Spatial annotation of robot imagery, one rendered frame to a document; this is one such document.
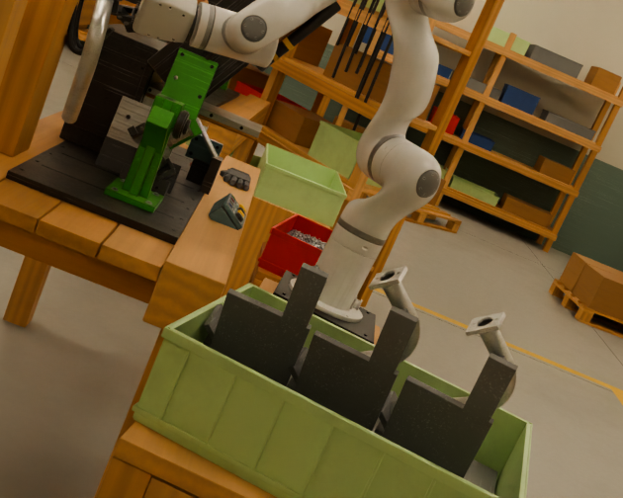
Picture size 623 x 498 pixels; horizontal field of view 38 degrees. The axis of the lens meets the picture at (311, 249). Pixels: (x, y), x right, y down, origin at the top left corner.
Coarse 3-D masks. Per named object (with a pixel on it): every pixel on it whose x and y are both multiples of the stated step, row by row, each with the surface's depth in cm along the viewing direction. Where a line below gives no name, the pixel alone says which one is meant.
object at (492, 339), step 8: (472, 320) 141; (480, 320) 140; (488, 320) 140; (496, 320) 137; (472, 328) 139; (480, 328) 138; (488, 328) 137; (496, 328) 136; (488, 336) 138; (496, 336) 138; (488, 344) 139; (496, 344) 138; (504, 344) 139; (496, 352) 139; (504, 352) 139; (512, 360) 140; (512, 384) 141; (504, 392) 142; (464, 400) 147; (504, 400) 143; (392, 408) 155; (496, 408) 145
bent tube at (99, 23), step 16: (96, 0) 162; (112, 0) 163; (96, 16) 159; (96, 32) 159; (96, 48) 159; (80, 64) 161; (96, 64) 162; (80, 80) 163; (80, 96) 168; (64, 112) 173
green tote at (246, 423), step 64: (192, 320) 153; (320, 320) 180; (192, 384) 145; (256, 384) 141; (448, 384) 175; (192, 448) 146; (256, 448) 143; (320, 448) 140; (384, 448) 137; (512, 448) 173
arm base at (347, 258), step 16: (336, 224) 210; (336, 240) 208; (352, 240) 206; (320, 256) 211; (336, 256) 207; (352, 256) 206; (368, 256) 207; (336, 272) 207; (352, 272) 207; (368, 272) 211; (336, 288) 208; (352, 288) 209; (320, 304) 207; (336, 304) 209; (352, 304) 213; (352, 320) 209
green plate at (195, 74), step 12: (180, 48) 249; (180, 60) 249; (192, 60) 249; (204, 60) 250; (180, 72) 249; (192, 72) 249; (204, 72) 250; (168, 84) 249; (180, 84) 249; (192, 84) 249; (204, 84) 250; (168, 96) 249; (180, 96) 249; (192, 96) 250; (204, 96) 250; (192, 108) 250
